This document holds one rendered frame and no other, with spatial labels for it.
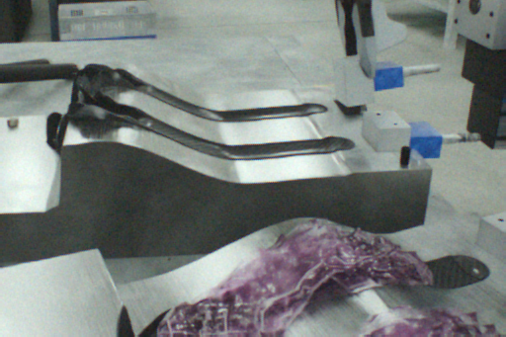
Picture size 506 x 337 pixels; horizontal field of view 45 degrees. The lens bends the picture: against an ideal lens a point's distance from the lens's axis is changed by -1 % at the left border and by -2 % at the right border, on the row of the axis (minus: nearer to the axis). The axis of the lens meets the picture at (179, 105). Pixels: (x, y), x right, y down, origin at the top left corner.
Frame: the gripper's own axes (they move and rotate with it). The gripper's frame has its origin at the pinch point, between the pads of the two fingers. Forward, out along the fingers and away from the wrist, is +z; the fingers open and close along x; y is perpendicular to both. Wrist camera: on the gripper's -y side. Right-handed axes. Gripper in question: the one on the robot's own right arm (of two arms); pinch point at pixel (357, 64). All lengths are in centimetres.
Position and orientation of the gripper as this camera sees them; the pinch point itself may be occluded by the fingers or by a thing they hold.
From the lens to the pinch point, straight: 80.3
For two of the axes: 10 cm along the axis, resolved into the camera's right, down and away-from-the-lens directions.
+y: 9.9, -1.7, 0.1
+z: 1.6, 9.6, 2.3
